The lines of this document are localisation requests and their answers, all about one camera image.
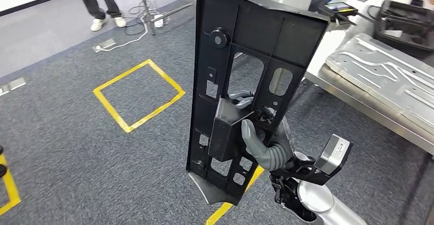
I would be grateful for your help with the black foam carrying case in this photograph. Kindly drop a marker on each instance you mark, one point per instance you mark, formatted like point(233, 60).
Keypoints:
point(383, 27)

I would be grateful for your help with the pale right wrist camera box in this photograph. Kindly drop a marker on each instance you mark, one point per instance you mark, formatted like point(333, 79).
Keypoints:
point(334, 154)

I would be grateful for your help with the stainless steel workbench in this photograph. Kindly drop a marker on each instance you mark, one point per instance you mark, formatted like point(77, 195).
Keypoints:
point(339, 54)

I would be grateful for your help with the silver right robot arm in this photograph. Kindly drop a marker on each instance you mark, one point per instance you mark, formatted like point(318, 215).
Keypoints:
point(322, 199)

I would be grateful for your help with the black camera bracket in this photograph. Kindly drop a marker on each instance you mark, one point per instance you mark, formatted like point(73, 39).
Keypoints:
point(298, 172)

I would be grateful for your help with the white paper slip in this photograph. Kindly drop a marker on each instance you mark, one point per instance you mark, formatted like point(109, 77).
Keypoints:
point(393, 33)

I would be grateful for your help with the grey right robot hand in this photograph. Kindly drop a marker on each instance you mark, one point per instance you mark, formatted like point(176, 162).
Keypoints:
point(252, 142)

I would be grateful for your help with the black controller with screen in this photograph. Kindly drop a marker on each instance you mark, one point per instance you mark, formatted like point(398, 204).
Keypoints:
point(339, 8)

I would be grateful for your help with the metal floor socket plate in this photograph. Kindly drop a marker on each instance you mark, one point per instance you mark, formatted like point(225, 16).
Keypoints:
point(105, 44)
point(13, 85)

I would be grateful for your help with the grooved metal plate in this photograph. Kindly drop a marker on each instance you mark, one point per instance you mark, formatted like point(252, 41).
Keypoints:
point(373, 74)

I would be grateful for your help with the metal tripod stand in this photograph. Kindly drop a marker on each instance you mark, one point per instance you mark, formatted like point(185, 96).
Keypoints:
point(146, 6)

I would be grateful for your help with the yellow floor tape square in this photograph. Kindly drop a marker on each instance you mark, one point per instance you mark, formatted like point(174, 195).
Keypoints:
point(220, 213)
point(11, 182)
point(112, 111)

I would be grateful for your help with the black plastic panel part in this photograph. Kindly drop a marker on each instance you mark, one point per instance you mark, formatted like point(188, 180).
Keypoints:
point(257, 23)

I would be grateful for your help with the white power adapter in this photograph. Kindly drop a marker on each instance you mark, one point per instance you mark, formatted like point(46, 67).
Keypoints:
point(158, 21)

